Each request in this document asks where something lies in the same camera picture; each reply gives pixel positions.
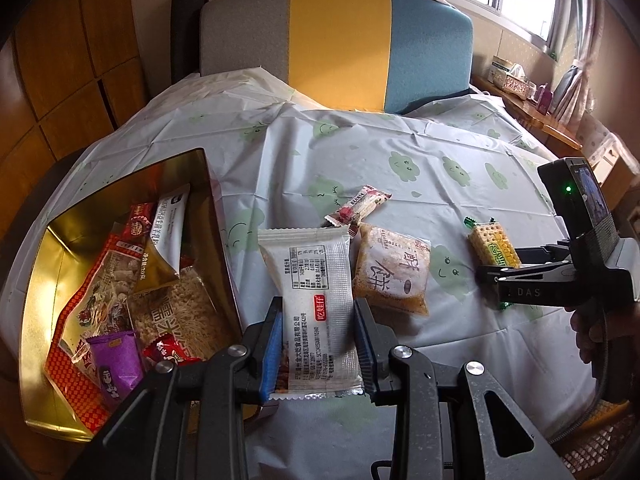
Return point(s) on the purple bottle on desk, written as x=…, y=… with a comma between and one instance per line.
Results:
x=544, y=98

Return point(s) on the clear rice cracker pack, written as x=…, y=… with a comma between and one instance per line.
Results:
x=184, y=313

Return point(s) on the gold red gift box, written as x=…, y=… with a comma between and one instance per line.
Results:
x=66, y=251

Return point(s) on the wooden side desk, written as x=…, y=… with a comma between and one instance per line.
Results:
x=557, y=138

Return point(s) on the black camera box green light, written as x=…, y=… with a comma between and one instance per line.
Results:
x=577, y=198

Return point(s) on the white green patterned tablecloth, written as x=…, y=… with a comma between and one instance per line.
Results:
x=283, y=161

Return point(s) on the pink floral snack bar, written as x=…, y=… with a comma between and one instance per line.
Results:
x=355, y=210

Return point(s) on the white cabinet by curtain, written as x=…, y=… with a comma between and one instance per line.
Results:
x=615, y=167

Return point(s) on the orange white cake packet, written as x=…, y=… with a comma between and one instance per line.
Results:
x=392, y=270

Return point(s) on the large orange red snack bag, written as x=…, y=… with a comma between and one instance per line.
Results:
x=99, y=307

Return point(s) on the grey yellow blue chair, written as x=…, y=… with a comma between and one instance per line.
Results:
x=387, y=56

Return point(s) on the tissue box on desk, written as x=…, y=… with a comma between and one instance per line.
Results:
x=510, y=78

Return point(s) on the beige curtain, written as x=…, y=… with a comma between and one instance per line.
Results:
x=572, y=95

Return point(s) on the woven rattan chair seat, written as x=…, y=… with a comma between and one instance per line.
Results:
x=591, y=448

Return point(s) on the white gold snack bar packet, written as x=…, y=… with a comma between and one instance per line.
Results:
x=160, y=263

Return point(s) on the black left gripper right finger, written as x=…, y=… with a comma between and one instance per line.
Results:
x=451, y=422

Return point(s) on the small red snack packet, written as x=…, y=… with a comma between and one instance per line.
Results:
x=168, y=348

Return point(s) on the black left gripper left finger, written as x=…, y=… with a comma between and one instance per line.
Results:
x=186, y=422

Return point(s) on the white sachet snack packet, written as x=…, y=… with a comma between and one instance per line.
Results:
x=311, y=270

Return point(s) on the right hand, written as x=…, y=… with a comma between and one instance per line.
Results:
x=621, y=324

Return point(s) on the yellow green cracker pack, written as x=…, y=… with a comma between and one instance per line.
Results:
x=491, y=244

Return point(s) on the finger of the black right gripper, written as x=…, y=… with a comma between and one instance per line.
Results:
x=544, y=254
x=548, y=272

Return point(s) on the purple snack packet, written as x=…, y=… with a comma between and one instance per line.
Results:
x=119, y=368

